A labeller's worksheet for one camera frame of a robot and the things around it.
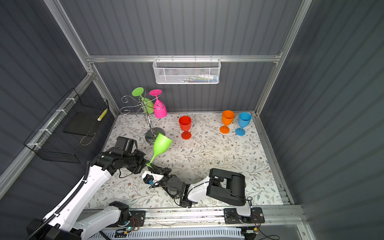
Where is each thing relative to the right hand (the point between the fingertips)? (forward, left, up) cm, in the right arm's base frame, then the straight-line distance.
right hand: (153, 165), depth 73 cm
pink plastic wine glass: (+35, +2, +5) cm, 35 cm away
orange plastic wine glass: (+38, -43, -6) cm, 58 cm away
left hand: (+4, +2, -1) cm, 4 cm away
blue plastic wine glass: (+33, -52, -4) cm, 62 cm away
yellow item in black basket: (+26, +31, +11) cm, 41 cm away
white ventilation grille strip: (-26, -10, -19) cm, 34 cm away
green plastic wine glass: (+30, +6, +13) cm, 34 cm away
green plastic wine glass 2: (+9, -4, +6) cm, 11 cm away
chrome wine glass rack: (+31, +11, -15) cm, 36 cm away
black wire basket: (+15, +41, +13) cm, 46 cm away
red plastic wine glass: (+30, -14, -2) cm, 34 cm away
